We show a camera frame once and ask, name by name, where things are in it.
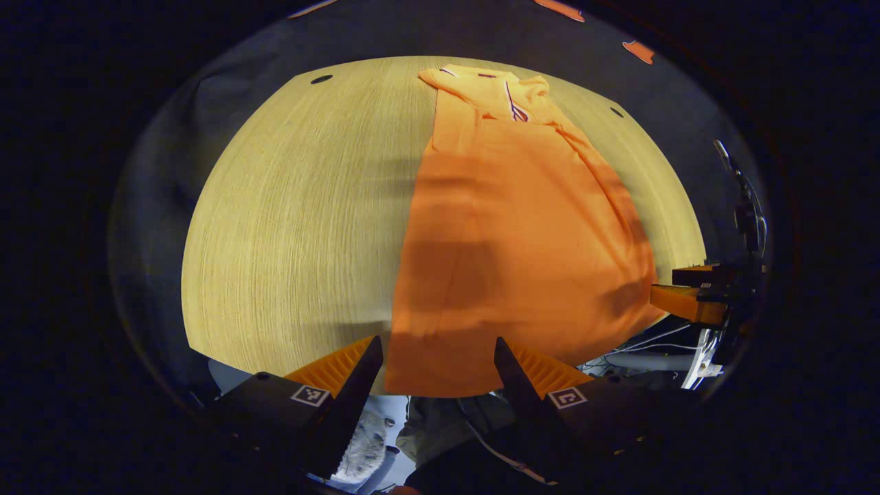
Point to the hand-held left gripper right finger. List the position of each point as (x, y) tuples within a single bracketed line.
[(526, 405)]

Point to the orange T-shirt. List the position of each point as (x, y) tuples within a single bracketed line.
[(515, 240)]

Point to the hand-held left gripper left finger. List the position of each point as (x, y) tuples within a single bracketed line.
[(344, 412)]

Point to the dark cloth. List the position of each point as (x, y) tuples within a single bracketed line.
[(467, 474)]

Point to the white fluffy slipper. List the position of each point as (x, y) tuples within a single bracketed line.
[(364, 447)]

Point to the white plastic object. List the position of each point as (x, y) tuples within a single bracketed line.
[(701, 357)]

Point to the person's grey trousers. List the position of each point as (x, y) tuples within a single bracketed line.
[(440, 426)]

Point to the grey tube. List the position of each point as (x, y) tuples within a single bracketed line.
[(646, 361)]

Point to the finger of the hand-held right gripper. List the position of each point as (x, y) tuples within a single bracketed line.
[(687, 304), (701, 275)]

